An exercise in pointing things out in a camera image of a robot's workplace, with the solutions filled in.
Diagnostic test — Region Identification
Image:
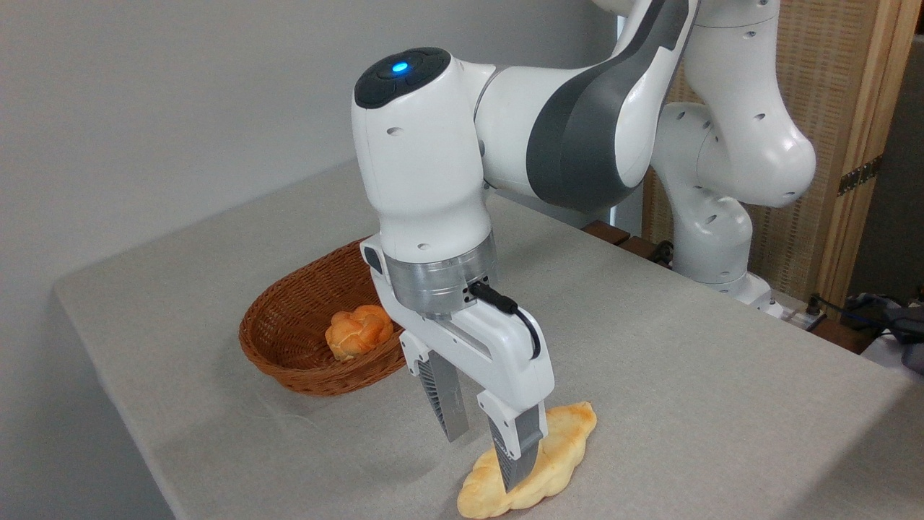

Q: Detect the dark bundle of cables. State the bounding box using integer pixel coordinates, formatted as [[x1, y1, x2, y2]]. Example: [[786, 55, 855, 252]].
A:
[[805, 287, 924, 374]]

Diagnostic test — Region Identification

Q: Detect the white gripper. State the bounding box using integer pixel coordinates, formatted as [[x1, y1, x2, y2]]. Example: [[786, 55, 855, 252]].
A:
[[370, 273, 556, 493]]

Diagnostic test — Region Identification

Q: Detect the grey tablecloth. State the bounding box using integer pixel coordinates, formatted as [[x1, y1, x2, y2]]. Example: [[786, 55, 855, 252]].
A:
[[54, 160, 924, 520]]

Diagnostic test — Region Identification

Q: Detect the wooden woven folding screen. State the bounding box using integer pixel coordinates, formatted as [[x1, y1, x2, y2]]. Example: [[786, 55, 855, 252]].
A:
[[642, 0, 924, 308]]

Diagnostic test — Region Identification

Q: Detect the long pale braided bread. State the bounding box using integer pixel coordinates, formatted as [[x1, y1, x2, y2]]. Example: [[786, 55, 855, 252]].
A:
[[457, 402, 598, 519]]

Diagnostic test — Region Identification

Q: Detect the brown oval wicker basket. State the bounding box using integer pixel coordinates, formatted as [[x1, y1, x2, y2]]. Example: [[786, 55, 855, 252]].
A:
[[239, 238, 409, 397]]

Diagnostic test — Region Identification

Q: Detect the dark metal screen hinge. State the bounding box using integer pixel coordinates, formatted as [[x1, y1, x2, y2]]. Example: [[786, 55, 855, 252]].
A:
[[837, 155, 883, 197]]

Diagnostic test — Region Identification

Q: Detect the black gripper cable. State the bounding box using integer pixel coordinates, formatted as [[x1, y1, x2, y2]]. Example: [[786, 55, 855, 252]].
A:
[[468, 280, 542, 360]]

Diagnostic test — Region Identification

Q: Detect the round orange braided bread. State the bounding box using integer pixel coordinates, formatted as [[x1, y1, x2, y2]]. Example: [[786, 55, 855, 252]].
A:
[[325, 304, 395, 362]]

